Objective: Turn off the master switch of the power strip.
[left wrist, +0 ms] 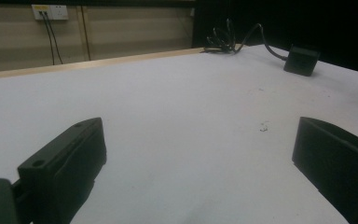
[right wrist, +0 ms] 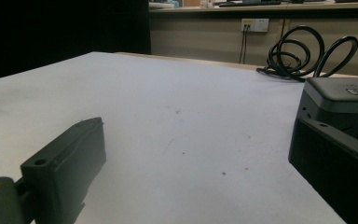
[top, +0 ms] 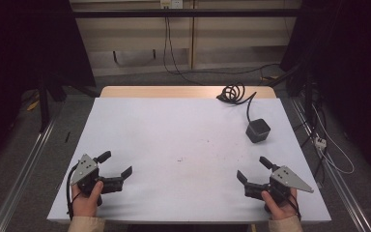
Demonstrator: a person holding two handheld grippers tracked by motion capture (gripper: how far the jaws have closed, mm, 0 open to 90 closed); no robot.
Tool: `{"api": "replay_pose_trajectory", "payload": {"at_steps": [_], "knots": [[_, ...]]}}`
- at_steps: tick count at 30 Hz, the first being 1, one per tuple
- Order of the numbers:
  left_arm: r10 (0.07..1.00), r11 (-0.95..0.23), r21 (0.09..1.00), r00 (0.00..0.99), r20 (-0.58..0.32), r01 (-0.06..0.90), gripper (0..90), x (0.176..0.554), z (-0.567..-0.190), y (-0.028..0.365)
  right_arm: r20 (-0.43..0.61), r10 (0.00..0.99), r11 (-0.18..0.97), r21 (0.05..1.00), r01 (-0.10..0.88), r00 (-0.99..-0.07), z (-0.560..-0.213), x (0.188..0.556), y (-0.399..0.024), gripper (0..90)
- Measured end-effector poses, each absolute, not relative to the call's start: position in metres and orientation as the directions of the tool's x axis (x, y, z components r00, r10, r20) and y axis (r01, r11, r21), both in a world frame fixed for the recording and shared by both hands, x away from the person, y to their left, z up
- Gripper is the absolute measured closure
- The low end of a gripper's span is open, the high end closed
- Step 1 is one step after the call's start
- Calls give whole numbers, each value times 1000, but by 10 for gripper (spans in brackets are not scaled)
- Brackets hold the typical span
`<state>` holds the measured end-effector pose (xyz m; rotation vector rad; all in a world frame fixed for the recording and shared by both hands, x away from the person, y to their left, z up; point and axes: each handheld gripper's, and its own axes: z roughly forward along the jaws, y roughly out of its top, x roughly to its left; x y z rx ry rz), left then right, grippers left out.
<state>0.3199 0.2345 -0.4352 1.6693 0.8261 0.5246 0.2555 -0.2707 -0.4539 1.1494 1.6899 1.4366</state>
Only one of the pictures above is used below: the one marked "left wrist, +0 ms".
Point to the white wall socket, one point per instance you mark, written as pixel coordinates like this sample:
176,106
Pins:
50,12

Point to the small black box device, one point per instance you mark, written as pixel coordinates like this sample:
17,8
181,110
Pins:
301,61

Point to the black curtain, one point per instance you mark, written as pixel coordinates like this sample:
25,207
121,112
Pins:
286,25

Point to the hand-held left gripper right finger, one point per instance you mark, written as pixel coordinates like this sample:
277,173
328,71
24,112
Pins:
335,158

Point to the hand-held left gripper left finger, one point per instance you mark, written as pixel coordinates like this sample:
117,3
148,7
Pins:
63,165

